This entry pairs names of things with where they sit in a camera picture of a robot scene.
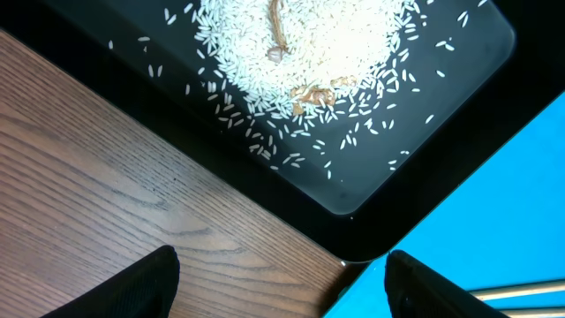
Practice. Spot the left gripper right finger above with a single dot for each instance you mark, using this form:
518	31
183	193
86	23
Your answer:
417	291

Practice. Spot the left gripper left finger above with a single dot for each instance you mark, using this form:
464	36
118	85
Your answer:
146	289

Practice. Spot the wooden chopstick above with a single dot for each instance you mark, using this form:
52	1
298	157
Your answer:
541	312
519	290

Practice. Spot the pile of rice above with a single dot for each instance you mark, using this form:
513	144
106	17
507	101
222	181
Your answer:
323	90

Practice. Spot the teal serving tray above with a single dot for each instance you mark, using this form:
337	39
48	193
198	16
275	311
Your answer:
504	224

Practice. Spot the black plastic tray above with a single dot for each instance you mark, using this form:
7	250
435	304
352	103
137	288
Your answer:
521	47

